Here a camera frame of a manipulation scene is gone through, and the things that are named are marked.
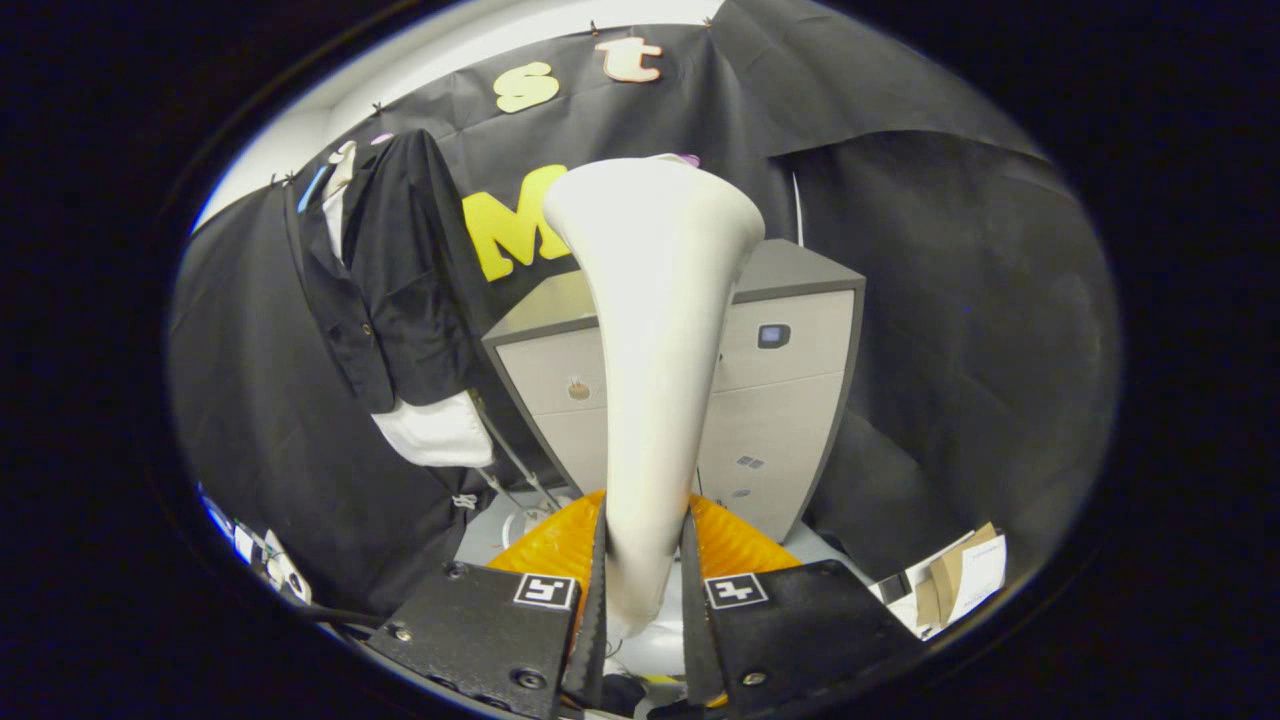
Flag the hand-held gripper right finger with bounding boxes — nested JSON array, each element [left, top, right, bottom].
[[683, 490, 921, 716]]

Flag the white and blue clutter pile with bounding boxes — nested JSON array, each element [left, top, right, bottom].
[[200, 490, 313, 604]]

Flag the black backdrop cloth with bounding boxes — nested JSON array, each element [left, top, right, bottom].
[[168, 0, 1119, 621]]

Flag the white garment steamer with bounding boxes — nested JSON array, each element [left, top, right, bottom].
[[541, 153, 767, 681]]

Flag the black suit jacket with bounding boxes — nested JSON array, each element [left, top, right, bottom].
[[283, 128, 491, 415]]

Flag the white paper sheet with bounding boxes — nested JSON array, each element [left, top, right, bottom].
[[960, 535, 1009, 621]]

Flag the grey metal stand poles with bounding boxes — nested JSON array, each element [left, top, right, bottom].
[[465, 390, 569, 513]]

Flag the white shirt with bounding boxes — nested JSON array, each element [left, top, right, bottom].
[[320, 140, 496, 469]]

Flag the thick black cable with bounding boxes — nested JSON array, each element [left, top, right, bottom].
[[300, 600, 391, 631]]

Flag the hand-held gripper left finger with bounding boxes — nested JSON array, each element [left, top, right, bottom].
[[365, 490, 609, 719]]

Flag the brown cardboard box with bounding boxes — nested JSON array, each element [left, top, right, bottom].
[[912, 522, 999, 629]]

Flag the grey cabinet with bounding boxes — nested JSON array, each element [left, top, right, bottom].
[[482, 238, 867, 546]]

